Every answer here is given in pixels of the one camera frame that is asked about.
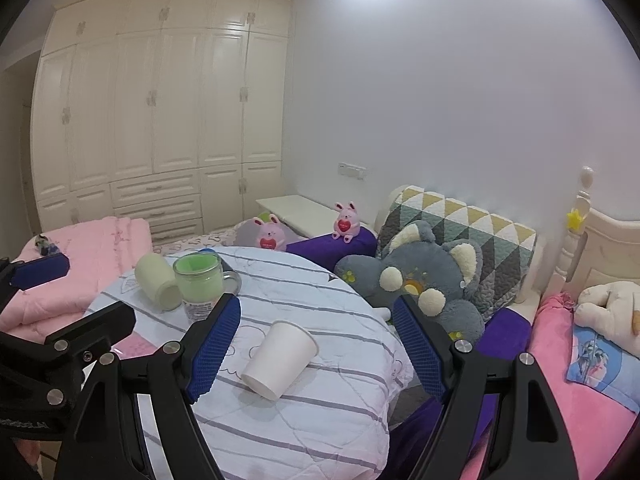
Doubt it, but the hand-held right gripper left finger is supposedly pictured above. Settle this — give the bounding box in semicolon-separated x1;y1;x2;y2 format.
53;292;242;480

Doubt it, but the pink grey bunny plush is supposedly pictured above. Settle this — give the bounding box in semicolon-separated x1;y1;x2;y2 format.
234;218;307;249

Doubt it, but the pink quilted blanket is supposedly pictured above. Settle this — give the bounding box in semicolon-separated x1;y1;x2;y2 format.
0;216;154;347

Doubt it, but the blue printed pillow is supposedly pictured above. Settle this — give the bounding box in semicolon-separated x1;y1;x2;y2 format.
566;323;640;414

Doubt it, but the cream bed headboard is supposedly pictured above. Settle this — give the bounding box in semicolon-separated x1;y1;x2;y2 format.
387;166;640;307

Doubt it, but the white paper cup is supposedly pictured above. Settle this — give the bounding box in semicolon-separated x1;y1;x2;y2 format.
240;320;321;402

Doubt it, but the white bedside table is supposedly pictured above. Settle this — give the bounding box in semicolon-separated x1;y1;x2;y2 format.
255;194;371;239

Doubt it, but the pale cream cup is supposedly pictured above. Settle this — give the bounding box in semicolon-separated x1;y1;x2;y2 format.
134;252;182;314

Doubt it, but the pink patterned bed sheet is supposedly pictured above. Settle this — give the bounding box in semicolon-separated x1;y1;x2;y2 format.
152;227;247;255

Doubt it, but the triangle pattern quilted cushion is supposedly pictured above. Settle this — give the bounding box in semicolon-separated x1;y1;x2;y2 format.
375;186;539;322

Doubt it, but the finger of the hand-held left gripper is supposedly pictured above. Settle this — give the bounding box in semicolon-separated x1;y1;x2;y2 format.
0;252;71;306
0;301;137;362

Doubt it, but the cream plush toy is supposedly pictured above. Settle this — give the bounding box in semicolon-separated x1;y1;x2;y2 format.
573;281;640;337

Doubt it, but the white striped quilt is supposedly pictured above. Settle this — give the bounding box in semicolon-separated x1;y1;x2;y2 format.
82;245;416;480

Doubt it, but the grey koala plush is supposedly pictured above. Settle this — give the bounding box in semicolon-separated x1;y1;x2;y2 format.
333;220;486;345

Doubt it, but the purple blanket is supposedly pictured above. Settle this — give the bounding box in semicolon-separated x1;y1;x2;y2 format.
286;225;532;480

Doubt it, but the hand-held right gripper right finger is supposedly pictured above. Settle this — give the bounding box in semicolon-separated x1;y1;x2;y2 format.
392;294;577;480

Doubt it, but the cream wardrobe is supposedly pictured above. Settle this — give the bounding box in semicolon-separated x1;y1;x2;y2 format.
30;0;294;247

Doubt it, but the small dark toy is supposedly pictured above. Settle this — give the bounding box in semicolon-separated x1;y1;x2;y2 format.
34;234;61;257

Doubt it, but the green glass mug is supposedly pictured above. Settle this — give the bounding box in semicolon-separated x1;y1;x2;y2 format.
172;251;244;324

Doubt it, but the pink fleece blanket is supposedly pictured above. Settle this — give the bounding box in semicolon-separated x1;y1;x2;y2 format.
459;292;640;480

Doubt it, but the pink plush rabbit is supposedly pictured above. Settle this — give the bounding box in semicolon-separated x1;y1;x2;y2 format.
252;213;287;252
332;201;364;241

